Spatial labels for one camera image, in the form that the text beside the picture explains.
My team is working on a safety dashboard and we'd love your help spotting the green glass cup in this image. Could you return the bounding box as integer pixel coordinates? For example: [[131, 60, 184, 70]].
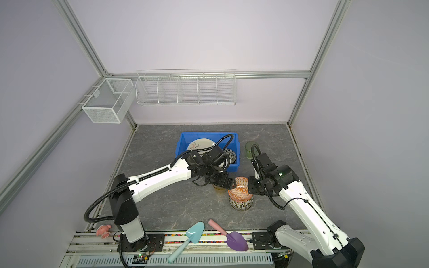
[[245, 141, 261, 160]]

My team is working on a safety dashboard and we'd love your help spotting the black white leaf bowl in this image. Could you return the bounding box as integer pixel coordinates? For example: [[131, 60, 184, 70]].
[[225, 148, 237, 164]]

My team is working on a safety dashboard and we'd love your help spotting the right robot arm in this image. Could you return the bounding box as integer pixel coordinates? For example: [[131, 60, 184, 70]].
[[248, 144, 365, 268]]

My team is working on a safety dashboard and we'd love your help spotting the yellow glass cup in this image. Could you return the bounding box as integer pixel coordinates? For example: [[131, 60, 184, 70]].
[[213, 185, 227, 191]]

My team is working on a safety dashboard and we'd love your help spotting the pink object at base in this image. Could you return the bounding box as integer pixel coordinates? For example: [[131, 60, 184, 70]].
[[96, 224, 112, 239]]

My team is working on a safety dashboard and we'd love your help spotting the white wire wall rack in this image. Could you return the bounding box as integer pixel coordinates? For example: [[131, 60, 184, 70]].
[[135, 69, 237, 106]]

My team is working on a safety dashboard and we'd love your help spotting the green leaf bowl bottom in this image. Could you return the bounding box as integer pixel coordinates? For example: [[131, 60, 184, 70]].
[[229, 197, 254, 212]]

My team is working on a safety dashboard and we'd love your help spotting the red patterned bowl underneath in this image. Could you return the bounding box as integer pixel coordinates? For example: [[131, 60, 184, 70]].
[[228, 177, 253, 203]]

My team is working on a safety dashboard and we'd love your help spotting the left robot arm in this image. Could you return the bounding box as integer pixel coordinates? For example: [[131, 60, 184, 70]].
[[83, 134, 236, 243]]

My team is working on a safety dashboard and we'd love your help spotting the blue plastic bin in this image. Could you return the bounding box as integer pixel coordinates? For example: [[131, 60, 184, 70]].
[[175, 132, 241, 173]]

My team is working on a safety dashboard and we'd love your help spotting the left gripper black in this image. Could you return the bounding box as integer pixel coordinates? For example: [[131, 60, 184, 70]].
[[205, 165, 238, 190]]

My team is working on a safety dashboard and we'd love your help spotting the light blue toy shovel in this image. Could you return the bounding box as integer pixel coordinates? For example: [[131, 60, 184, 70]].
[[168, 222, 205, 264]]

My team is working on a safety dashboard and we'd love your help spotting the white mesh wall basket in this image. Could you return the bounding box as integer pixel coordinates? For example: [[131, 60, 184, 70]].
[[82, 78, 136, 124]]

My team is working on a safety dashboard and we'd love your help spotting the purple toy shovel pink handle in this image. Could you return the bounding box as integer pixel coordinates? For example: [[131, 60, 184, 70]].
[[208, 219, 249, 252]]

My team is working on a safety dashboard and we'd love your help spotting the cream floral plate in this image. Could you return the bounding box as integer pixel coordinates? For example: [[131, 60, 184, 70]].
[[187, 138, 215, 155]]

